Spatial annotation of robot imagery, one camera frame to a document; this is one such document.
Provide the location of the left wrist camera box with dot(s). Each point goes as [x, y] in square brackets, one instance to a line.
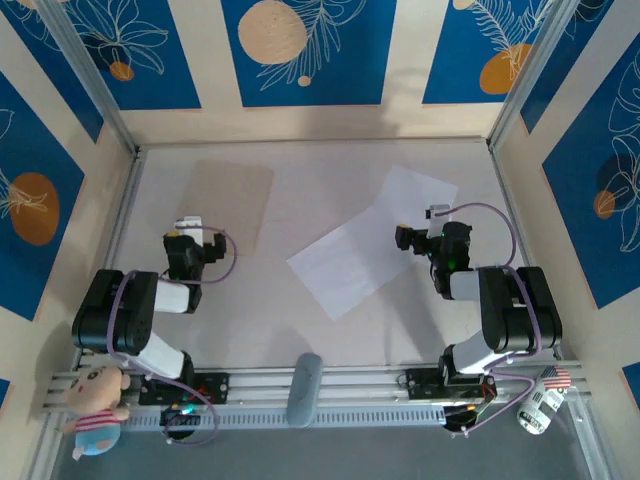
[190, 229]

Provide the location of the aluminium mounting rails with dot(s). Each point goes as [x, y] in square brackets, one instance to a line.
[350, 387]

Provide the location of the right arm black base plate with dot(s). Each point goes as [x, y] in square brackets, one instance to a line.
[422, 385]

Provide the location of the aluminium table side rail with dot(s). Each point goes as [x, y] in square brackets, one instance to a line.
[502, 175]
[120, 225]

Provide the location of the plush doll striped shirt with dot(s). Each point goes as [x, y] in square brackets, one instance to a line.
[95, 390]

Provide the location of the aluminium corner post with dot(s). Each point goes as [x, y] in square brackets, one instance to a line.
[85, 75]
[530, 75]

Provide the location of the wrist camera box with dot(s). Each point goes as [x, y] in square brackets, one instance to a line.
[190, 229]
[439, 212]

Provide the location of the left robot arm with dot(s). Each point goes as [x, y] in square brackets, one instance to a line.
[115, 310]

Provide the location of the aluminium frame bar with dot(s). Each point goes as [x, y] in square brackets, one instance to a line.
[600, 462]
[42, 450]

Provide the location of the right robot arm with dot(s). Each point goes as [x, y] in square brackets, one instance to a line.
[520, 310]

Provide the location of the white toy with flag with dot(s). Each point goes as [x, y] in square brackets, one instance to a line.
[542, 405]

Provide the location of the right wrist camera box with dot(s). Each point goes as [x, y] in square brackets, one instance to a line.
[439, 212]

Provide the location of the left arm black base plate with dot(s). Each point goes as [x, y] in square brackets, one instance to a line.
[220, 387]

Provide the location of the black electronics board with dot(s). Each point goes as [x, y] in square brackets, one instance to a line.
[462, 417]
[177, 417]

